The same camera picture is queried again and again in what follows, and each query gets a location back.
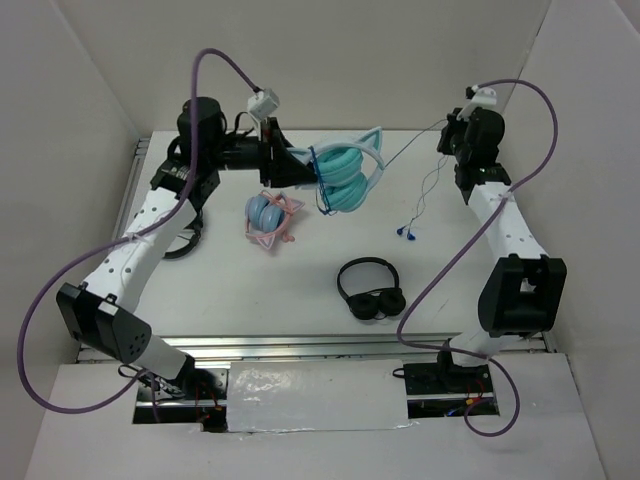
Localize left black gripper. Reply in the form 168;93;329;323
207;117;318;189

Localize blue headphone cable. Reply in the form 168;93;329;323
307;118;451;241

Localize teal cat ear headphones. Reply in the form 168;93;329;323
303;126;386;215

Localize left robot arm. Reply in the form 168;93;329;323
56;90;316;399

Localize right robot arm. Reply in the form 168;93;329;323
435;107;567;392

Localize pink blue cat headphones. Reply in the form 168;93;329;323
244;190;305;250

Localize small black headphones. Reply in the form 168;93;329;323
336;257;407;321

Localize white taped cover plate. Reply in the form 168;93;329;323
226;360;410;433

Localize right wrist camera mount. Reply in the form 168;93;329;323
456;85;498;121

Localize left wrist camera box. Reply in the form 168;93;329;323
246;88;280;125

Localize large black wired headphones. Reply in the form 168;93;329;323
163;211;204;260

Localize aluminium rail frame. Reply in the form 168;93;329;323
136;131;494;359

